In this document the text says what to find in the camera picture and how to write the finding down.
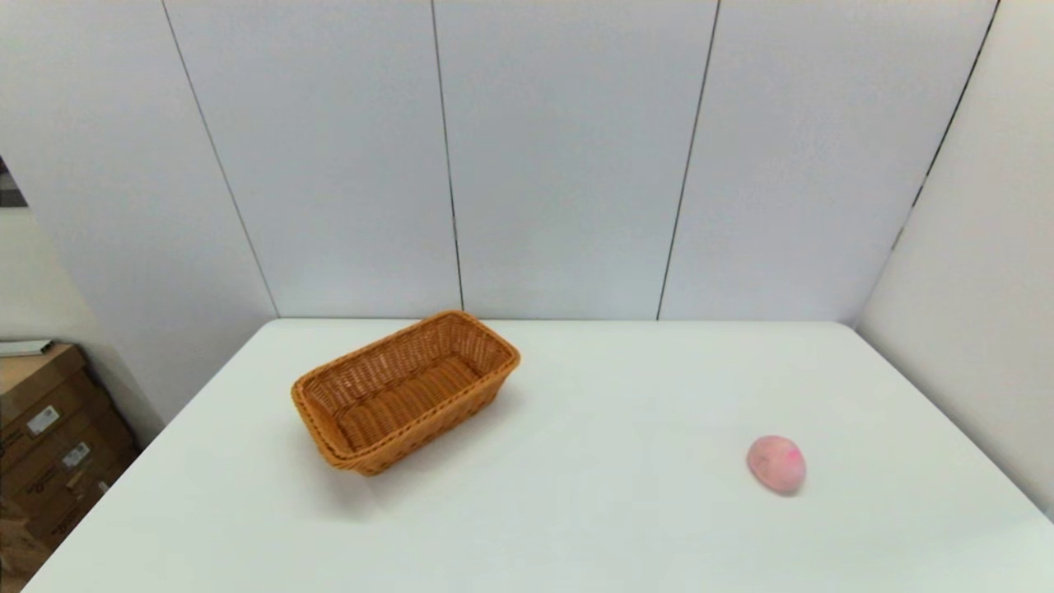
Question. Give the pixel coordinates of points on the brown wicker basket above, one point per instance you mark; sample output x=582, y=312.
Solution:
x=395, y=399

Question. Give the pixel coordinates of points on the pink peach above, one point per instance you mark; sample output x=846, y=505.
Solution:
x=776, y=466

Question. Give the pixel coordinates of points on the brown cardboard box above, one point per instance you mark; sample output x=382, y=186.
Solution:
x=49, y=523
x=37, y=387
x=90, y=449

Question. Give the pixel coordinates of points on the white flat sheet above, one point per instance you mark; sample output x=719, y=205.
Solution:
x=25, y=347

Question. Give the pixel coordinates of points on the dark wall picture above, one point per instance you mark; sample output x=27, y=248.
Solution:
x=10, y=188

